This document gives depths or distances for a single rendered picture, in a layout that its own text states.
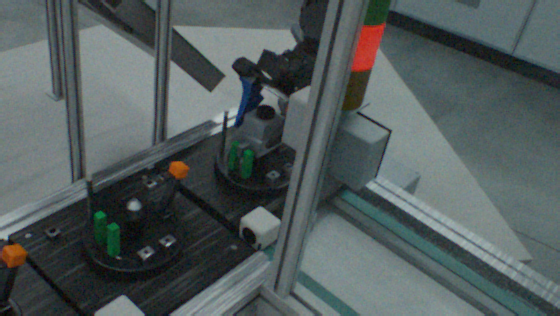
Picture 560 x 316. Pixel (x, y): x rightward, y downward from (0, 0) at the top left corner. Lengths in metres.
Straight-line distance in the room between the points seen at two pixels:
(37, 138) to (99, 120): 0.13
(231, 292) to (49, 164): 0.50
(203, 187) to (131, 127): 0.35
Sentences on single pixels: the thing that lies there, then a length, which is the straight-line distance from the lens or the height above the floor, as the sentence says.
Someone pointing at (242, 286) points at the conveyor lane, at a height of 0.96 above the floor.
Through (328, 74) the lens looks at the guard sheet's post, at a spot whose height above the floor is 1.31.
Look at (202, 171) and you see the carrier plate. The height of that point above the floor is 0.97.
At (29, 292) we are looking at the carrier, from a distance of 0.83.
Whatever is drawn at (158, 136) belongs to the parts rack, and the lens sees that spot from 1.10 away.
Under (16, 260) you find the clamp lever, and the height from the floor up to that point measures 1.06.
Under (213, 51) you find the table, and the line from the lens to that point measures 1.58.
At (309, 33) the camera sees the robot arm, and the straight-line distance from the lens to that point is 0.87.
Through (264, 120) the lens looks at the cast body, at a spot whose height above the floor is 1.09.
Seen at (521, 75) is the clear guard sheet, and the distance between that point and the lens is 0.54.
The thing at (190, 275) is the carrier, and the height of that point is 0.97.
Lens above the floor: 1.60
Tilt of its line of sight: 37 degrees down
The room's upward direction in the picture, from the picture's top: 11 degrees clockwise
